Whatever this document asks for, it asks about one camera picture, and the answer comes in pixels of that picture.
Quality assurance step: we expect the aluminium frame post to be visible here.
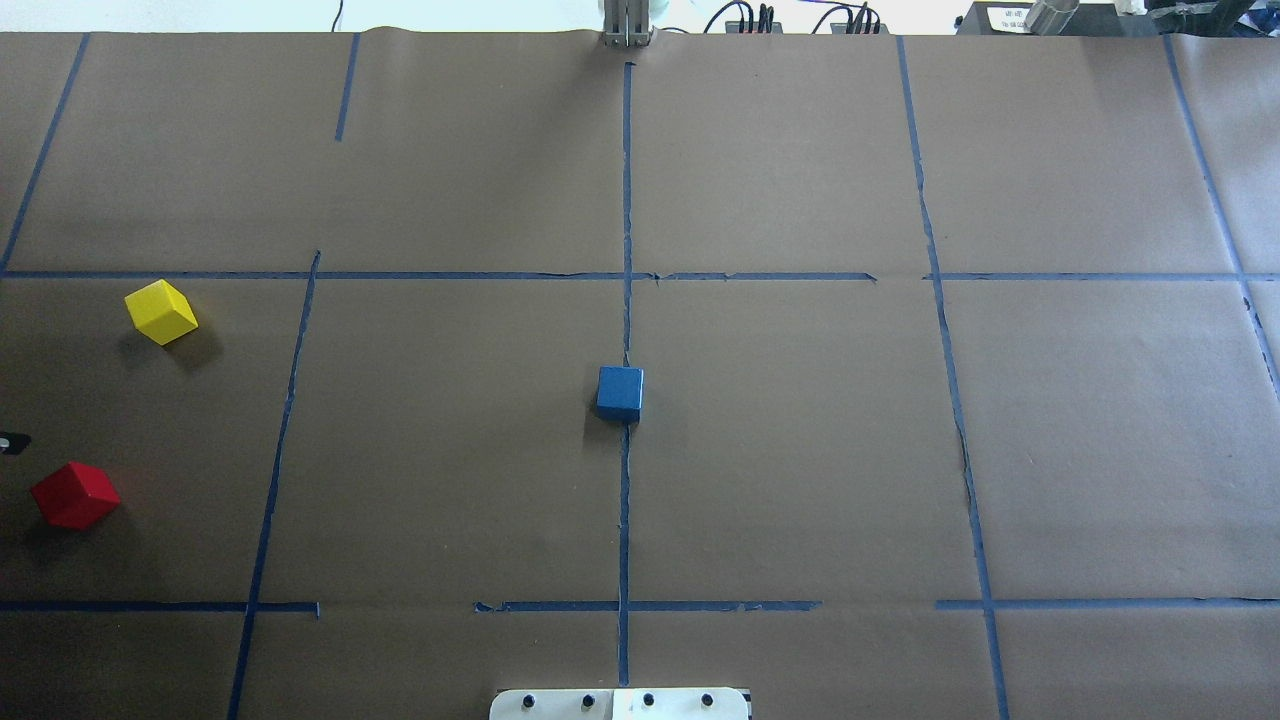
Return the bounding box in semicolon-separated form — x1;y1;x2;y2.
598;0;654;49

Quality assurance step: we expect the white camera post with base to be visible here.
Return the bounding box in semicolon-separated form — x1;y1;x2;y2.
488;687;753;719

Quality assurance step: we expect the orange black connector box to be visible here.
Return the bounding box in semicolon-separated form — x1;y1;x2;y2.
704;1;782;35
822;3;884;35

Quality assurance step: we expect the silver metal cylinder weight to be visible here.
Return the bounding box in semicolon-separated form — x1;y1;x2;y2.
1023;0;1080;37

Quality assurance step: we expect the blue wooden block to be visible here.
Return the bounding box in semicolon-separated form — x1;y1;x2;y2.
594;366;645;425

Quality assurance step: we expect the red wooden block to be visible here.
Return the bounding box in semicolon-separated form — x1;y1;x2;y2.
29;461;122;530

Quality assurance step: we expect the yellow wooden block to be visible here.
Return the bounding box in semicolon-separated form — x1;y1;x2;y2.
124;279;200;346

